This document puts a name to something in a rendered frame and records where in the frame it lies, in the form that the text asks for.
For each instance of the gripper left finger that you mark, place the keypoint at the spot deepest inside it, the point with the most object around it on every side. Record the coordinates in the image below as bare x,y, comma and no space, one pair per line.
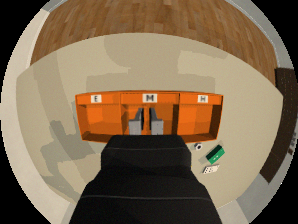
136,125

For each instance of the orange three-compartment bin rack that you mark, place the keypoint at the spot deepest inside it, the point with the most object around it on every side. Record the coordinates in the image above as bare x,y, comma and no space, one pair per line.
198,121

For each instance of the white domino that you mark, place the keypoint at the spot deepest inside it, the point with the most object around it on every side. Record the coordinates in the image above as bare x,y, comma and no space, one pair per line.
210,168

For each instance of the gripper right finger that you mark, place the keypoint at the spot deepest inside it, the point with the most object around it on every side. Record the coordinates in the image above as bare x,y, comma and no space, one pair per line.
156,125

